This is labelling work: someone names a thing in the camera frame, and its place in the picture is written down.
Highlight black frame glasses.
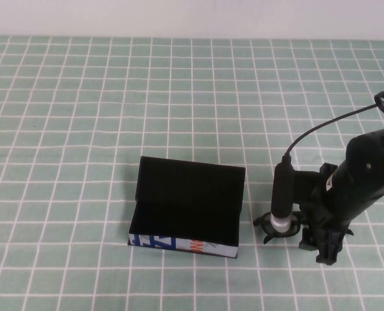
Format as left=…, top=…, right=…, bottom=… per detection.
left=252, top=209, right=355, bottom=246

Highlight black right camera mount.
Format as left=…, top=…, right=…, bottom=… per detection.
left=292, top=163, right=339, bottom=208

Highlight green white grid tablecloth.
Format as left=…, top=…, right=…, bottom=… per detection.
left=0, top=34, right=384, bottom=311

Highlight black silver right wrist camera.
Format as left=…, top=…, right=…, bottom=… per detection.
left=270, top=154, right=296, bottom=233

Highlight black printed glasses case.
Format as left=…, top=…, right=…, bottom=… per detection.
left=126, top=155, right=246, bottom=260

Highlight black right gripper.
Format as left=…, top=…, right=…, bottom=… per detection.
left=298, top=165, right=384, bottom=265

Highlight black right camera cable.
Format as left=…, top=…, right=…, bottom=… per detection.
left=284, top=91, right=384, bottom=161

